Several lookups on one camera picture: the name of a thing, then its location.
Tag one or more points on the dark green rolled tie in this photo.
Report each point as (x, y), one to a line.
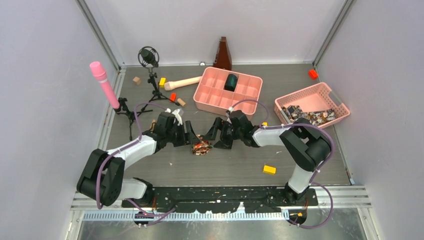
(231, 82)

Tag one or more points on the black microphone with tripod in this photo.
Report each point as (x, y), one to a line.
(148, 58)

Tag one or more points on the red block far corner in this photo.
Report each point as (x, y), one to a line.
(313, 74)

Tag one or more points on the floral patterned necktie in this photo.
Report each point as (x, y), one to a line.
(202, 148)

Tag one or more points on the pink divided organizer tray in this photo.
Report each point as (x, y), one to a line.
(211, 95)

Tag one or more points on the yellow cube block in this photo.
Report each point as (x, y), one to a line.
(162, 82)

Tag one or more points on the small wooden rectangular block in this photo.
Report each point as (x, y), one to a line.
(152, 126)

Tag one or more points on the patterned ties in basket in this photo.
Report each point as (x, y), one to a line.
(316, 118)

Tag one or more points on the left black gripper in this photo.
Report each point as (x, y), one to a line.
(184, 140)

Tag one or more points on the pink perforated basket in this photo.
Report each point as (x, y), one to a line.
(318, 97)

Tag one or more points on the yellow block near front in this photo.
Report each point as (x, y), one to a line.
(269, 170)

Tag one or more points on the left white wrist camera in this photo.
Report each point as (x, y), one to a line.
(177, 113)

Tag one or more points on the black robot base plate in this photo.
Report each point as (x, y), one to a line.
(227, 200)

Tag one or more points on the wooden cylinder block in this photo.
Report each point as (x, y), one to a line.
(181, 102)

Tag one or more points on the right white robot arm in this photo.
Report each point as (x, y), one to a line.
(309, 146)

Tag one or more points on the small orange block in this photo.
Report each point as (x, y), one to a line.
(173, 97)

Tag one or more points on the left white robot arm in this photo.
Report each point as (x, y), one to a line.
(102, 178)

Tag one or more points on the brown wooden metronome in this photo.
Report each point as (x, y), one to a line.
(223, 59)

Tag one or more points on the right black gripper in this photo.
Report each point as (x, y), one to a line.
(211, 135)

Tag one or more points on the wooden cube block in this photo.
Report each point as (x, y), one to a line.
(137, 80)

